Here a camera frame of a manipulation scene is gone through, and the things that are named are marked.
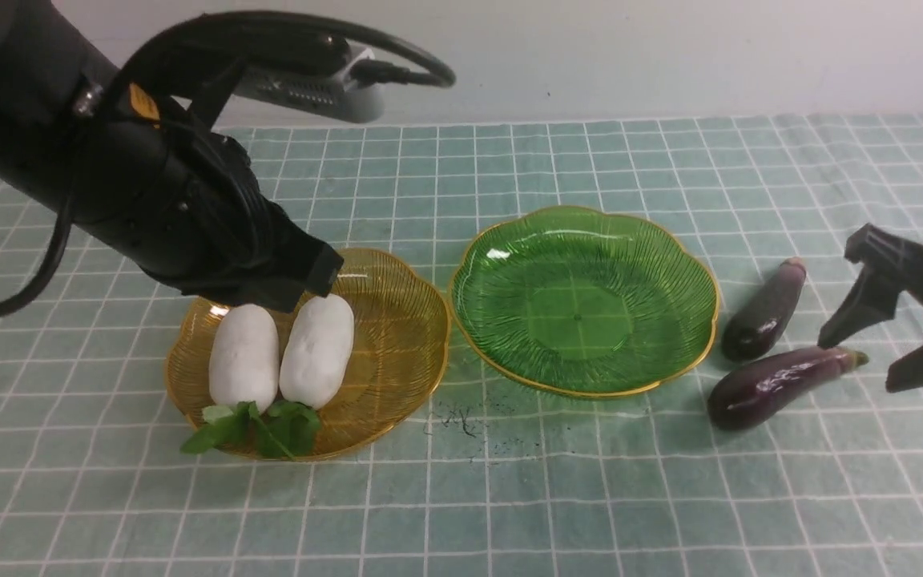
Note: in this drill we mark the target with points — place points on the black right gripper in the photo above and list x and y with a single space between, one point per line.
890 265

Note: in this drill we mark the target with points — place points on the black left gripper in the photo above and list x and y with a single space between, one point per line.
183 204

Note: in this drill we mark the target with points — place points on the purple eggplant without stem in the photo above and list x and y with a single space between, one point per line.
753 331

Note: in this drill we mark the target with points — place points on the white radish green leaves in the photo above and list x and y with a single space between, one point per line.
242 379

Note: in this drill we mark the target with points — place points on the purple eggplant with green stem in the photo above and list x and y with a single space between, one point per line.
753 393

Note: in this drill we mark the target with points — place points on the white radish with leaves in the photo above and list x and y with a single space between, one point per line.
311 372

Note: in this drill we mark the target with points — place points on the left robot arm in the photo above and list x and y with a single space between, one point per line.
49 70

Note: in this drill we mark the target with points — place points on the amber glass plate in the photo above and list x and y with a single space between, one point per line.
401 352

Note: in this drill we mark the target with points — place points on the green glass plate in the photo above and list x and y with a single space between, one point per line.
585 304

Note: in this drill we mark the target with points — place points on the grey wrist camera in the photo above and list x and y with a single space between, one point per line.
335 96

